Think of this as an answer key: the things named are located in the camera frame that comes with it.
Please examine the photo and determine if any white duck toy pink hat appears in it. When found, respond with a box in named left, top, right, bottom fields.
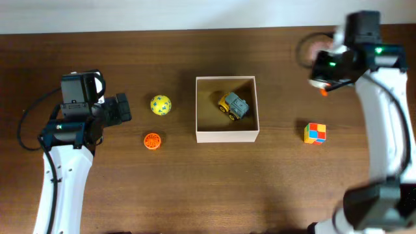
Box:
left=320, top=89, right=328, bottom=97

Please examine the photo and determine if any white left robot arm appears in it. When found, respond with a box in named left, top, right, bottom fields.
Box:
left=33, top=93, right=132, bottom=234

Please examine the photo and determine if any multicolour puzzle cube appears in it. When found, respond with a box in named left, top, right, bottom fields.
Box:
left=304, top=123, right=326, bottom=145

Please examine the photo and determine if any yellow grey toy truck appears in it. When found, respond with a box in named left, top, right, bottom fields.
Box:
left=218, top=92, right=250, bottom=121

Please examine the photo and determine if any orange round wheel toy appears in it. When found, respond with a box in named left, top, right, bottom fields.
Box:
left=144, top=133, right=162, bottom=150

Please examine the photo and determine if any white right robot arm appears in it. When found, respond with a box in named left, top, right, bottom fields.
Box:
left=307, top=44, right=415, bottom=233

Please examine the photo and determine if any yellow ball with blue letters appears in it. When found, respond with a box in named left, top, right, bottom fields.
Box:
left=150, top=95, right=172, bottom=116

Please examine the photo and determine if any pale pink open box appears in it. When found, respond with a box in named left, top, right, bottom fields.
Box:
left=196, top=76, right=260, bottom=143

